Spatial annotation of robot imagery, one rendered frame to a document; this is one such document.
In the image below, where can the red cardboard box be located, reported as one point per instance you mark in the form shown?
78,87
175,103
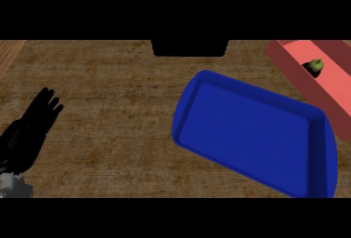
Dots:
321,83

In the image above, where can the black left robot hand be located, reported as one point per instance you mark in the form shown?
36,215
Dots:
29,127

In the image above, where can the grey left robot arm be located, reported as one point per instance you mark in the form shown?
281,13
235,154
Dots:
14,186

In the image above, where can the small green vegetable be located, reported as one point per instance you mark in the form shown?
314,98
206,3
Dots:
317,65

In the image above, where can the blue tray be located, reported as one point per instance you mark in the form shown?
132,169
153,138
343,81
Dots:
256,136

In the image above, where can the black appliance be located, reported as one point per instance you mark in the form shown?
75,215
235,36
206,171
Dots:
190,48

